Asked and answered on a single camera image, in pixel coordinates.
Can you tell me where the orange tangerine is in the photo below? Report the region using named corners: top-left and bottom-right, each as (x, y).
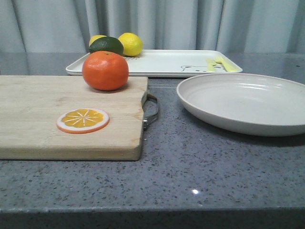
top-left (82, 51), bottom-right (129, 91)

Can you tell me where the beige round plate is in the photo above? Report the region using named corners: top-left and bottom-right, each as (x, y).
top-left (176, 73), bottom-right (305, 136)

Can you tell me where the white rectangular tray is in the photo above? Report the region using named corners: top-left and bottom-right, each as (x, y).
top-left (65, 49), bottom-right (243, 78)

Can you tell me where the orange slice toy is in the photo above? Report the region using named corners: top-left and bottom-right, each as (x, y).
top-left (56, 108), bottom-right (110, 134)

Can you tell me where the yellow lemon right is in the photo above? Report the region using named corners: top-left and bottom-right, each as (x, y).
top-left (118, 32), bottom-right (143, 57)

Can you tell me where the yellow lemon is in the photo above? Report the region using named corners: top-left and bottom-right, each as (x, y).
top-left (118, 32), bottom-right (143, 57)
top-left (89, 34), bottom-right (106, 46)

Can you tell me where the yellow plastic knife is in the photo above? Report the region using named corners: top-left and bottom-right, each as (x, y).
top-left (206, 58), bottom-right (217, 72)

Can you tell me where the green lime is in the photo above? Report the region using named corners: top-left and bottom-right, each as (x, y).
top-left (89, 36), bottom-right (124, 56)

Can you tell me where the yellow plastic fork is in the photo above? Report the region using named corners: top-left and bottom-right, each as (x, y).
top-left (214, 56), bottom-right (238, 72)

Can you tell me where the yellow lemon left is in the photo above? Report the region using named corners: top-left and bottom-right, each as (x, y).
top-left (89, 34), bottom-right (106, 46)

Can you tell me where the wooden cutting board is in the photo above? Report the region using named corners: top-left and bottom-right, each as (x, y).
top-left (0, 75), bottom-right (148, 161)

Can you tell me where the grey curtain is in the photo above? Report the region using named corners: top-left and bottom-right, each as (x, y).
top-left (0, 0), bottom-right (305, 53)

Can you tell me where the metal cutting board handle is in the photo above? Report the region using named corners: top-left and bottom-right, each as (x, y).
top-left (142, 92), bottom-right (160, 130)

